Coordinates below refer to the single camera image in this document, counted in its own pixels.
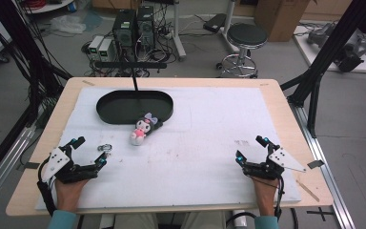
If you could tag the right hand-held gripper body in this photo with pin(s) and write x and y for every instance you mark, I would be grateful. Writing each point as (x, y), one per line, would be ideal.
(281, 160)

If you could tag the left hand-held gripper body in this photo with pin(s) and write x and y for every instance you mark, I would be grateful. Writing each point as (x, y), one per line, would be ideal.
(60, 163)

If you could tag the silver metal carabiner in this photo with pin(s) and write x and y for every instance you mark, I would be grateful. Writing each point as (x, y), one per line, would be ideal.
(105, 147)

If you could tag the black hanger stand with tray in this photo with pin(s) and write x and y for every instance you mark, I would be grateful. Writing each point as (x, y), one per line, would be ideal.
(124, 108)

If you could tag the person's left hand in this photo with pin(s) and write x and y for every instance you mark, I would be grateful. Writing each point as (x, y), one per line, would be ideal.
(68, 195)

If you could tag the person's right hand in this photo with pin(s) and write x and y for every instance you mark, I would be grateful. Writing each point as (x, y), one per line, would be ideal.
(266, 197)

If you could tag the black tape piece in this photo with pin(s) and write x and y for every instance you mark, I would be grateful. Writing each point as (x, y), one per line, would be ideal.
(31, 165)
(315, 164)

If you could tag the white table cloth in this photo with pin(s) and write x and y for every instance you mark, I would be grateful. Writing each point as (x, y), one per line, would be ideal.
(203, 152)

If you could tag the thin wooden stick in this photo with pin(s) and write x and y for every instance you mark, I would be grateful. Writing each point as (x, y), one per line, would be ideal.
(307, 191)

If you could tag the person's legs beige trousers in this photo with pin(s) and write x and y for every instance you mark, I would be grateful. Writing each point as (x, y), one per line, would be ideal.
(133, 222)

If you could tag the small white power unit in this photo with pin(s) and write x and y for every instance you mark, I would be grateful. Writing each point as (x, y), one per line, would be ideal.
(95, 46)
(105, 49)

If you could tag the black round stool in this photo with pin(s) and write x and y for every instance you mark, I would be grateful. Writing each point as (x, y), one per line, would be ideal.
(247, 35)

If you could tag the clear plastic bag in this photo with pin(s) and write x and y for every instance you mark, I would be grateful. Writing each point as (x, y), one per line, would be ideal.
(67, 24)

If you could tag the white board with grey machines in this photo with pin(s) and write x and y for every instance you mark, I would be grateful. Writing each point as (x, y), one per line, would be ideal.
(336, 47)

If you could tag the large cardboard box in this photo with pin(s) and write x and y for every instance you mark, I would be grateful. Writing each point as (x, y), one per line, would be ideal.
(279, 19)

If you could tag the black computer tower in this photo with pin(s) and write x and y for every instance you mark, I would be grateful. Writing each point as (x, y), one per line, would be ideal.
(145, 25)
(124, 28)

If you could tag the flat black case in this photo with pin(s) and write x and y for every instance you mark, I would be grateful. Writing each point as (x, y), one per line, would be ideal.
(214, 22)

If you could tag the white desk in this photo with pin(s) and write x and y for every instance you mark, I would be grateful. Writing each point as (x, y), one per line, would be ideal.
(178, 35)

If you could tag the round white side table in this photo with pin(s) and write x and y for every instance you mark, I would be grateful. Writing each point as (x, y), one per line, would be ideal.
(49, 6)

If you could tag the aluminium rail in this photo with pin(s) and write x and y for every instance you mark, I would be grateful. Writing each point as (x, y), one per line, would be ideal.
(6, 165)
(327, 178)

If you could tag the black frame strut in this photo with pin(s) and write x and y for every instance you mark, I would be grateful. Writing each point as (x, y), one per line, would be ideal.
(327, 54)
(22, 47)

